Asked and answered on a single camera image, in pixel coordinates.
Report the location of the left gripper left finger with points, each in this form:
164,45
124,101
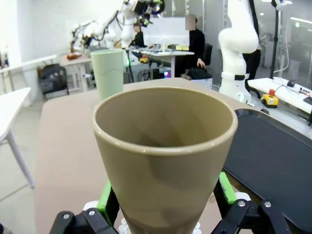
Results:
107,204

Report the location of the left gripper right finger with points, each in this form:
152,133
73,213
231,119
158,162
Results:
225,192

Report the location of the white scalloped paper coaster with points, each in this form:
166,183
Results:
123,228

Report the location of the olive brown tall cup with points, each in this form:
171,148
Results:
165,182

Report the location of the pale green tall cup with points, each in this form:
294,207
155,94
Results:
107,73

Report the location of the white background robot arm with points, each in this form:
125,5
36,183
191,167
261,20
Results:
104,26

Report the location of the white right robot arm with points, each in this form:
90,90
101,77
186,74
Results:
234,41

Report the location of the black plastic serving tray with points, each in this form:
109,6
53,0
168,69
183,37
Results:
268,156

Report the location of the aluminium slotted mounting base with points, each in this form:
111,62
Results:
292,119

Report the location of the yellow emergency stop box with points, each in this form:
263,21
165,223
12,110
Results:
268,101

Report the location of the large white table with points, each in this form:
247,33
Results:
12,102

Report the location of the seated person in black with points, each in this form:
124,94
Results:
197,48

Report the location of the standing person in dark clothes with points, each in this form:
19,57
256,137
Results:
260,48

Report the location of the white computer desk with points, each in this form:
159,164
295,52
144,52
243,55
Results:
168,52

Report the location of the long white bench table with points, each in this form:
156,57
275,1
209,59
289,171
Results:
26,63

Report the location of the black light stand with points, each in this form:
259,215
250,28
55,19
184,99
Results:
276,36

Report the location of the white computer monitor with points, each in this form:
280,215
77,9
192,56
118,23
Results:
165,34

